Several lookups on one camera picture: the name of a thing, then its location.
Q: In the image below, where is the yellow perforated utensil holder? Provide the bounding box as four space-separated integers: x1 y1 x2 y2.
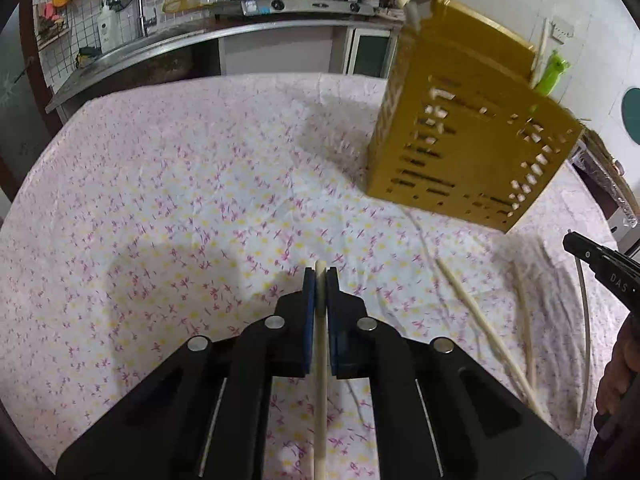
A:
365 0 586 233

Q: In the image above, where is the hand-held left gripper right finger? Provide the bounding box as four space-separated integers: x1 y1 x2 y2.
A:
325 267 586 480

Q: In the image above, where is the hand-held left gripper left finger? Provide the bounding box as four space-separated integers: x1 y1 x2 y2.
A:
55 266 317 480

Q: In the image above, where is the white soap dispenser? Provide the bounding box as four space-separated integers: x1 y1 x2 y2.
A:
97 2 117 53

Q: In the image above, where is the person's right hand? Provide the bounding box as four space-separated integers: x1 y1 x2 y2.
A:
595 310 640 417

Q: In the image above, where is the floral tablecloth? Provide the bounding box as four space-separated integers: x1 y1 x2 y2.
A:
0 72 626 480

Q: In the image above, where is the steel kitchen sink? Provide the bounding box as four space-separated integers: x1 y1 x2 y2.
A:
46 20 226 113

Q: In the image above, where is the steel gas stove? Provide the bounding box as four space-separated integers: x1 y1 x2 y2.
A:
215 0 376 18

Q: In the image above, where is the round green cutting board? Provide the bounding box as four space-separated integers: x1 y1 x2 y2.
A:
621 87 640 136

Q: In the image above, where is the kitchen counter cabinet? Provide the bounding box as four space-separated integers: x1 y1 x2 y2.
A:
220 20 401 81

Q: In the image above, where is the white wall socket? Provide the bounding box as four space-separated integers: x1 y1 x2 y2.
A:
550 16 576 41

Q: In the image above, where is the small table with plastic cover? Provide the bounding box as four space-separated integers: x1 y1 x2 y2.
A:
570 130 640 231

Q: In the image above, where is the green handled utensil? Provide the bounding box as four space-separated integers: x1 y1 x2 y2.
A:
536 50 571 97

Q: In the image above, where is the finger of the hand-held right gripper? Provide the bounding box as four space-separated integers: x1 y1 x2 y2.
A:
562 231 640 311

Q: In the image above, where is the curved wooden chopstick at right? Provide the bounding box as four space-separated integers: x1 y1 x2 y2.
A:
574 257 593 430

